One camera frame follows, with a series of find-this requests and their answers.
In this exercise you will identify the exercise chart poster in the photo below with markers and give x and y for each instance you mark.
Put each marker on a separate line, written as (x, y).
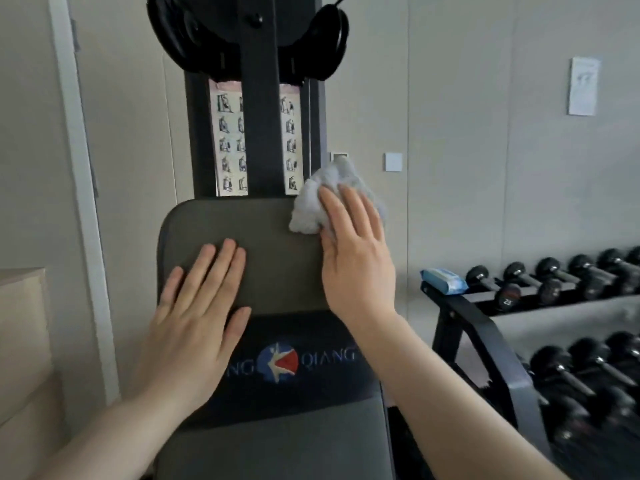
(227, 134)

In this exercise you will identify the white door frame strip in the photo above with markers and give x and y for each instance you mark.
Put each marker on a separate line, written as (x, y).
(80, 169)

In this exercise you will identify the white paper notice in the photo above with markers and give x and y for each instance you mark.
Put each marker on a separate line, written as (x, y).
(584, 87)

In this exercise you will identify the grey microfibre cloth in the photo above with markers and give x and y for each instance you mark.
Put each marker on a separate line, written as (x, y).
(310, 204)

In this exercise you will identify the white wall switch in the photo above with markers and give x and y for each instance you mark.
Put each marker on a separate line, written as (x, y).
(393, 162)

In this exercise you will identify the grey backrest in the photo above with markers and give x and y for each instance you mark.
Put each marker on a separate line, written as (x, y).
(275, 254)

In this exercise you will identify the person's right forearm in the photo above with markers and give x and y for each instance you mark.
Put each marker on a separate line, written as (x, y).
(450, 419)

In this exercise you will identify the blue wet wipes pack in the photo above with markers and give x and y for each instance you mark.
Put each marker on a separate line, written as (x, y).
(442, 280)

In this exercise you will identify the black dumbbell rack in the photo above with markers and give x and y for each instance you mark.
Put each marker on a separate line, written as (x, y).
(480, 329)

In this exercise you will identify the person's right hand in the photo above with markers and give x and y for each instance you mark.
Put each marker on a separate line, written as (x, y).
(357, 269)

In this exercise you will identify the person's left hand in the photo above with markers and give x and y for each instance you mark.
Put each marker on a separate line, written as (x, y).
(195, 339)

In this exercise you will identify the beige locker cabinet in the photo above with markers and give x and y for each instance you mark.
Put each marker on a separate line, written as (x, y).
(25, 344)

